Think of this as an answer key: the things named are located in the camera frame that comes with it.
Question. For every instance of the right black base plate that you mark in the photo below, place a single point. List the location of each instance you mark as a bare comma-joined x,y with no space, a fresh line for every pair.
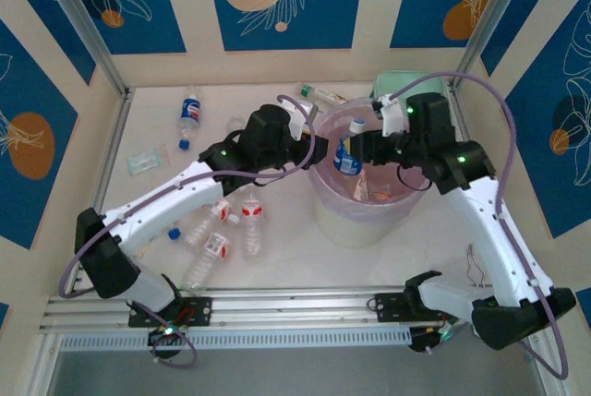
388,307

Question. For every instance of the left aluminium side rail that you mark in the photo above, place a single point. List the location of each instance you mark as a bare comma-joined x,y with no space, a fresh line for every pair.
113,147

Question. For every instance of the cream waste bin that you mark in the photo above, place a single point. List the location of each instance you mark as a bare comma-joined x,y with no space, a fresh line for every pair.
360,230

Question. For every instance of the thin snack wrapper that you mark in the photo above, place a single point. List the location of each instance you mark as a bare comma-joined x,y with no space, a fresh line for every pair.
334,97

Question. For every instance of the small printed wrapper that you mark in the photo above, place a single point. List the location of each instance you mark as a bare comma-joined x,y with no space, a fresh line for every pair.
360,188

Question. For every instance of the aluminium side rail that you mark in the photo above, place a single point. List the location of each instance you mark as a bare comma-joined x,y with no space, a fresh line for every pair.
454,105
113,147

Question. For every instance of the red white label bottle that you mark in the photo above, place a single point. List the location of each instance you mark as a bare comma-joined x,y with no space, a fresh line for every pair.
205,260
208,225

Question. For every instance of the small bottle green label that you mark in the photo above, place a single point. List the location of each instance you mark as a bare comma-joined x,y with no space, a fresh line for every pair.
309,90

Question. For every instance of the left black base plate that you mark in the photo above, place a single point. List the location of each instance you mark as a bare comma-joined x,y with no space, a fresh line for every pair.
198,310

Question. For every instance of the blue label bottle white cap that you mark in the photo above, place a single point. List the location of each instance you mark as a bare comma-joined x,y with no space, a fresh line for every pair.
342,160

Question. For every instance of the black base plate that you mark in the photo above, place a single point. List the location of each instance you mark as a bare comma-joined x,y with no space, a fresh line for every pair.
388,307
198,310

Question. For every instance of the left black controller board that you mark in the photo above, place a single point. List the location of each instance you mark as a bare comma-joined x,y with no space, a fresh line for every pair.
159,336

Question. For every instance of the blue red cola bottle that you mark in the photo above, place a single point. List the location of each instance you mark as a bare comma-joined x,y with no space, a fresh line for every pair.
191,110

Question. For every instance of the bin with purple plastic liner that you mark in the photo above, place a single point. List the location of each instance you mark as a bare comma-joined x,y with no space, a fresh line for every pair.
332,193

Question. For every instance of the red leaf label bottle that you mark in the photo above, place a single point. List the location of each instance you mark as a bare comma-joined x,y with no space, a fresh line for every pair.
253,230

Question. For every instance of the teal clear flat packet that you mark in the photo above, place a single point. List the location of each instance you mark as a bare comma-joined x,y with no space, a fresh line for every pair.
148,161

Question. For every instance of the black controller board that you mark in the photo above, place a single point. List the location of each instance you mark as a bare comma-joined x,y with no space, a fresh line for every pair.
159,336
422,340

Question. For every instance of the right aluminium side rail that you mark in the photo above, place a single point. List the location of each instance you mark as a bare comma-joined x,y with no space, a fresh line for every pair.
454,105

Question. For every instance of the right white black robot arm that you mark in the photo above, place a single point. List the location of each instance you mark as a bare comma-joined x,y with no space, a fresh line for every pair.
498,248

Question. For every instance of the right black controller board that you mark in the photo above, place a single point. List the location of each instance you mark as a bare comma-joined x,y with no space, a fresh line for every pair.
422,340

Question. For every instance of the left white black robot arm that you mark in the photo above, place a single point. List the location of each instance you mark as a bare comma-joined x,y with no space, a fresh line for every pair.
161,207

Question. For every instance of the aluminium mounting rail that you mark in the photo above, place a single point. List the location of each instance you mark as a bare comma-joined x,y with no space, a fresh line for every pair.
300,308

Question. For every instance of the left aluminium frame post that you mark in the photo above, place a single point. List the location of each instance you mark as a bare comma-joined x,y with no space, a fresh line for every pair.
83,13

